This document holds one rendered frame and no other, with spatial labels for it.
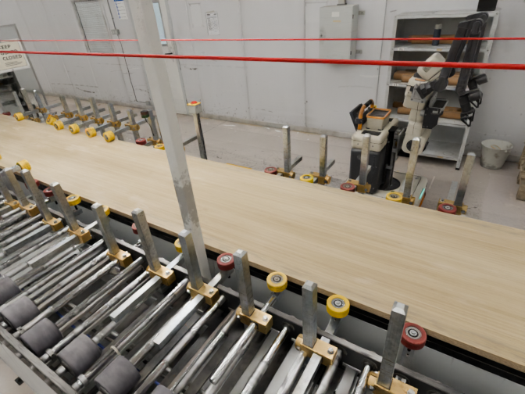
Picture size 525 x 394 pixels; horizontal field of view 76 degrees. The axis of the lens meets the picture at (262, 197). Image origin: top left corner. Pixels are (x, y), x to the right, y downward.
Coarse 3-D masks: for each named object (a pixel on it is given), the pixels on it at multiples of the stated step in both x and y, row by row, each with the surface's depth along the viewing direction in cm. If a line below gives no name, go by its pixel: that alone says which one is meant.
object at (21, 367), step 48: (0, 240) 219; (96, 240) 182; (96, 288) 175; (0, 336) 130; (144, 336) 148; (240, 336) 132; (288, 336) 127; (336, 336) 114; (192, 384) 117; (336, 384) 113; (432, 384) 99
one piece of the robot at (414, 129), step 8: (416, 80) 241; (424, 80) 240; (408, 88) 246; (408, 96) 254; (408, 104) 257; (416, 104) 253; (424, 104) 250; (416, 112) 257; (416, 120) 260; (408, 128) 262; (416, 128) 259; (424, 128) 265; (408, 136) 265; (416, 136) 261; (424, 136) 261; (408, 144) 268; (424, 144) 261; (408, 152) 271
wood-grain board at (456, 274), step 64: (0, 128) 330; (64, 128) 315; (64, 192) 210; (128, 192) 199; (256, 192) 188; (320, 192) 183; (256, 256) 143; (320, 256) 140; (384, 256) 137; (448, 256) 134; (512, 256) 132; (448, 320) 110; (512, 320) 108
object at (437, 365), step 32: (128, 224) 187; (160, 256) 185; (256, 288) 150; (288, 288) 138; (320, 320) 137; (352, 320) 126; (384, 320) 117; (416, 352) 117; (448, 352) 109; (448, 384) 116; (480, 384) 108; (512, 384) 102
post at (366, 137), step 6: (366, 138) 181; (366, 144) 182; (366, 150) 184; (366, 156) 186; (366, 162) 187; (360, 168) 191; (366, 168) 190; (360, 174) 193; (366, 174) 194; (360, 180) 195; (360, 192) 199
